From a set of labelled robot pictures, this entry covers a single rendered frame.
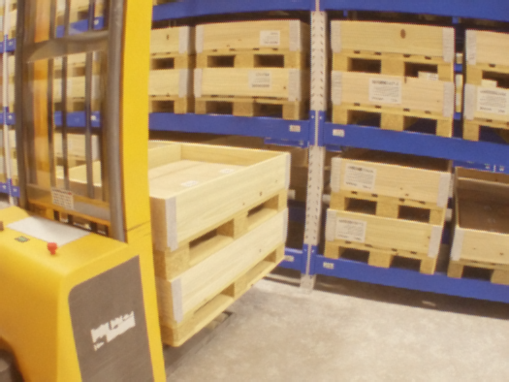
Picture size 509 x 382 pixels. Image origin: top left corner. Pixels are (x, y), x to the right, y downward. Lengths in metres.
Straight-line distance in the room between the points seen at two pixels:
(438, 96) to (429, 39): 0.36
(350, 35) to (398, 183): 0.98
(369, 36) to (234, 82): 1.01
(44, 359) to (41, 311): 0.17
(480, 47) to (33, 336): 2.66
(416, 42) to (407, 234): 1.21
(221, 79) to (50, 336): 2.24
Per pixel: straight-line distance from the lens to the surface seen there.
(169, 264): 1.71
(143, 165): 1.56
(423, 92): 2.64
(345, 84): 2.73
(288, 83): 2.84
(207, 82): 3.13
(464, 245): 2.79
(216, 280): 2.05
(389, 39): 2.70
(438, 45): 2.66
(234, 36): 3.05
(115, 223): 1.51
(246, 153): 2.74
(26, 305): 1.46
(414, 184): 2.71
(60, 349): 1.37
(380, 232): 2.82
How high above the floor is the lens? 1.42
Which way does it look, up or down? 13 degrees down
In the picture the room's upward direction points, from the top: 1 degrees clockwise
